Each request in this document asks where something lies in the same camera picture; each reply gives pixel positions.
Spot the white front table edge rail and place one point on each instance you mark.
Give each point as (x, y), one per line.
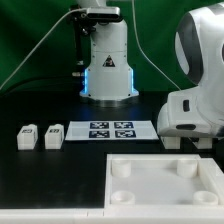
(197, 215)

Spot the white square table top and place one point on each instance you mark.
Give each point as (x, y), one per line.
(154, 180)

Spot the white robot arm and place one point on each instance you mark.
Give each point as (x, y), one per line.
(199, 45)

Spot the black camera on stand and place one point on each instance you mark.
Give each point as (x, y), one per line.
(84, 21)

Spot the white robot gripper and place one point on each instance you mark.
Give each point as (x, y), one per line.
(181, 116)

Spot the white sheet with fiducial tags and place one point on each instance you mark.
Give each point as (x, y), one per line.
(111, 130)

